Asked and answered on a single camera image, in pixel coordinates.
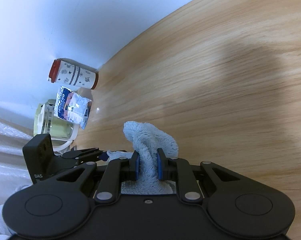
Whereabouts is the light blue terry cloth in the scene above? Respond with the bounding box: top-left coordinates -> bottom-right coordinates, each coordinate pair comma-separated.
121,121 -> 179,195

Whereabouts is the clear glass pitcher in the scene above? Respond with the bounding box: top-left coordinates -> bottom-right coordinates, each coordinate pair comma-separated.
33,99 -> 79,154

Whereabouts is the blue white snack packet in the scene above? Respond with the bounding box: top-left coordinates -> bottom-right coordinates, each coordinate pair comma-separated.
54,86 -> 92,129

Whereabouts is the patterned tumbler with red lid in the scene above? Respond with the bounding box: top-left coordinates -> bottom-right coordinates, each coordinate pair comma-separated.
48,59 -> 98,89

